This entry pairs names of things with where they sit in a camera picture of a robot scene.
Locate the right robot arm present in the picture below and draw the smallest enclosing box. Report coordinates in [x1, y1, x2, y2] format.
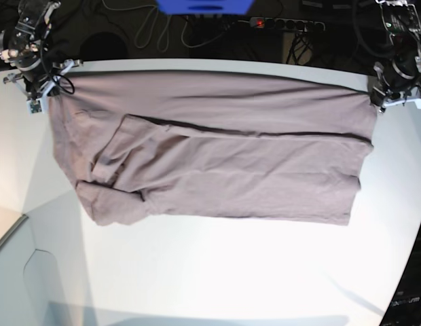
[0, 1, 81, 107]

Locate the white looped cable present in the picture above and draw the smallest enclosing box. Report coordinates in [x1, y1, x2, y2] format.
[134, 6, 174, 50]

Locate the mauve t-shirt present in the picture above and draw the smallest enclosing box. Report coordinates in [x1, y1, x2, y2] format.
[49, 71, 377, 225]

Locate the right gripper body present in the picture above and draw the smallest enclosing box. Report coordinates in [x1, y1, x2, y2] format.
[3, 59, 82, 102]

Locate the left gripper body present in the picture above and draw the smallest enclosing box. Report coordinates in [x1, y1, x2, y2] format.
[369, 62, 421, 113]

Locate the power strip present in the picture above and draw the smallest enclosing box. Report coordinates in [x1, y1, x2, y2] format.
[249, 17, 326, 33]

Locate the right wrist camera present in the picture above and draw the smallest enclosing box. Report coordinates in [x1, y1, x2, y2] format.
[26, 96, 48, 114]

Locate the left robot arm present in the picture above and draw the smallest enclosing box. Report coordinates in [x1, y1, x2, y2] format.
[351, 1, 421, 113]

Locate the blue box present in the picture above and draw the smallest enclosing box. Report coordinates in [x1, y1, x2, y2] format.
[156, 0, 254, 15]

